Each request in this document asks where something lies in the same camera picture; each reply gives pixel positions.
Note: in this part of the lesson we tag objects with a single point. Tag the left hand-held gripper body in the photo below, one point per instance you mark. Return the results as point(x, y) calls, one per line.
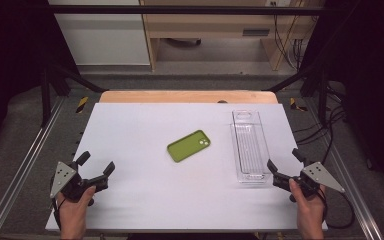
point(61, 176)

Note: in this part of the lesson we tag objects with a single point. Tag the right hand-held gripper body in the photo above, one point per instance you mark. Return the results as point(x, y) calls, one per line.
point(321, 176)

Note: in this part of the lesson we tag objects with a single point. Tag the clear plastic tray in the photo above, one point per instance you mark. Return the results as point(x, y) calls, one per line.
point(250, 150)

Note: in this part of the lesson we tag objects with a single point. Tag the green phone case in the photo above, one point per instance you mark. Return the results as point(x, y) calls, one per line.
point(186, 146)

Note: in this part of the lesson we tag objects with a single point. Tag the person's right hand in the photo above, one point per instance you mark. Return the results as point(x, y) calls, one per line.
point(308, 208)

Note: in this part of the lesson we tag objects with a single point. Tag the person's left hand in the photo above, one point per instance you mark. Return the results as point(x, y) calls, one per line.
point(73, 211)

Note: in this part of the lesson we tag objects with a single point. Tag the white table sheet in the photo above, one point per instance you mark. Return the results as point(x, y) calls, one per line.
point(146, 193)

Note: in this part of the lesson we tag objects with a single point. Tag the yellow black tape strip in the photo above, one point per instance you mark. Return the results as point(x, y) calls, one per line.
point(82, 104)
point(295, 105)

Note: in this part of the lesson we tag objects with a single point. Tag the wooden table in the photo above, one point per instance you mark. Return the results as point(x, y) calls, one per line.
point(180, 96)

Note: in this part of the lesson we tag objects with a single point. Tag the black curtain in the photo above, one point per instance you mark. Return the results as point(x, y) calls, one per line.
point(373, 83)
point(10, 66)

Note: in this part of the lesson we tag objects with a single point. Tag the white cabinet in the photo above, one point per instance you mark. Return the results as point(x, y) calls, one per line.
point(106, 40)

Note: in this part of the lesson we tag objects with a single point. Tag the white power strip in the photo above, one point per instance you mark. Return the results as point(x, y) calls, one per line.
point(278, 2)

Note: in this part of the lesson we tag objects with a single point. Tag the wooden shelf unit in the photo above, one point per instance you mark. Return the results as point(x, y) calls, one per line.
point(206, 25)

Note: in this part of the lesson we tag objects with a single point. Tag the aluminium rail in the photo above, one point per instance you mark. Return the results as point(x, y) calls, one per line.
point(20, 173)
point(356, 196)

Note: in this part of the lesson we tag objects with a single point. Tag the black frame strut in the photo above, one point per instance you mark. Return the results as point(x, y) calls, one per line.
point(76, 79)
point(300, 77)

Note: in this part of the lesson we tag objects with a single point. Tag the black horizontal frame bar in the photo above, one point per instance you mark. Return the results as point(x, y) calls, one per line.
point(180, 10)

